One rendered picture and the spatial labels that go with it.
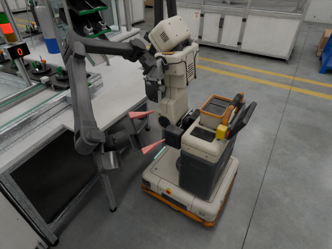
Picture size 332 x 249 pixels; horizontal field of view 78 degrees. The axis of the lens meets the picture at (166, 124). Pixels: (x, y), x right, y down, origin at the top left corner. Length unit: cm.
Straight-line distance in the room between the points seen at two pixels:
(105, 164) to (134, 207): 127
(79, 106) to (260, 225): 164
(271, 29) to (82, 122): 457
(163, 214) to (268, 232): 82
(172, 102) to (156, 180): 66
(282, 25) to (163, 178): 399
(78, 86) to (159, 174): 113
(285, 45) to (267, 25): 54
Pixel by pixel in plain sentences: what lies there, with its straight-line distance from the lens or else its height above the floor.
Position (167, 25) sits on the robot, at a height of 136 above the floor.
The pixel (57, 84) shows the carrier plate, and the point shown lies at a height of 97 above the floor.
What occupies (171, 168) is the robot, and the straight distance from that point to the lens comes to 175.
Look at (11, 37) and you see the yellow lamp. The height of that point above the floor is 129.
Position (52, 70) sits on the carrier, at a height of 97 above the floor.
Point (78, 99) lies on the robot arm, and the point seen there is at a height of 128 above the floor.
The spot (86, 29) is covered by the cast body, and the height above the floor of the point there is 125.
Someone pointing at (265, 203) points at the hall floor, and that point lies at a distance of 208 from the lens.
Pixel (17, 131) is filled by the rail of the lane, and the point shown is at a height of 92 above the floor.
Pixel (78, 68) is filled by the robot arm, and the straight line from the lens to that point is 83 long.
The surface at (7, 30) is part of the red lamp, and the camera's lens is 157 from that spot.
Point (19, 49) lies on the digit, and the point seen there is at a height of 121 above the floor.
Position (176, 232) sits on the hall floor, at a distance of 178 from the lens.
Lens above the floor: 163
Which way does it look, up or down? 38 degrees down
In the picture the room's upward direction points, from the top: straight up
